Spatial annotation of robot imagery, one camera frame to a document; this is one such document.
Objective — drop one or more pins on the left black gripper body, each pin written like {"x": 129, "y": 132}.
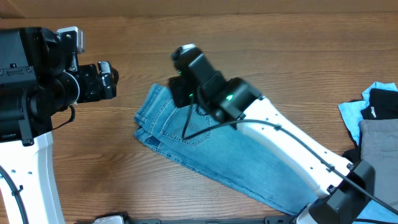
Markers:
{"x": 92, "y": 88}

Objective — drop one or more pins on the light blue denim jeans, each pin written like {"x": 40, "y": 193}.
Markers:
{"x": 190, "y": 137}

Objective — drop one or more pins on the light blue cloth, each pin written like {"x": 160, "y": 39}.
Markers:
{"x": 351, "y": 111}

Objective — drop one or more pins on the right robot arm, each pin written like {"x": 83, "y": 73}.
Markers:
{"x": 343, "y": 188}

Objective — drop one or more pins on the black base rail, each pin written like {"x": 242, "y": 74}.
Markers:
{"x": 123, "y": 217}

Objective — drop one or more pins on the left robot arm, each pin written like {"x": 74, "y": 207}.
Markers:
{"x": 41, "y": 76}

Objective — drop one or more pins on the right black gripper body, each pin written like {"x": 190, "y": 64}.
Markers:
{"x": 185, "y": 94}

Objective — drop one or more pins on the grey garment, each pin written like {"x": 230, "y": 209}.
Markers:
{"x": 379, "y": 148}

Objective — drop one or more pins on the black garment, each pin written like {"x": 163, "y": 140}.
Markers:
{"x": 382, "y": 105}

